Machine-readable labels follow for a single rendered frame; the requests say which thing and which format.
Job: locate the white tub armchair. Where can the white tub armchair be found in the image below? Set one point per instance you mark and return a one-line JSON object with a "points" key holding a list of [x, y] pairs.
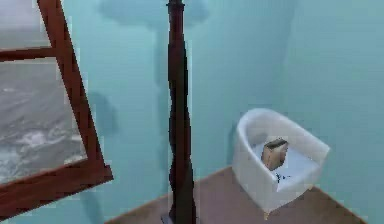
{"points": [[260, 180]]}

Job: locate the brown framed window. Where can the brown framed window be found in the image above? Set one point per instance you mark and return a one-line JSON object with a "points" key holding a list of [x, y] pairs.
{"points": [[68, 100]]}

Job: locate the dark brown floor lamp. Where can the dark brown floor lamp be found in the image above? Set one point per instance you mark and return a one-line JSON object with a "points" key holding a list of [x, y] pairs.
{"points": [[180, 133]]}

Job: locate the tan box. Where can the tan box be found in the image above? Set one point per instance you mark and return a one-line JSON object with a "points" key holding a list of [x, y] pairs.
{"points": [[274, 155]]}

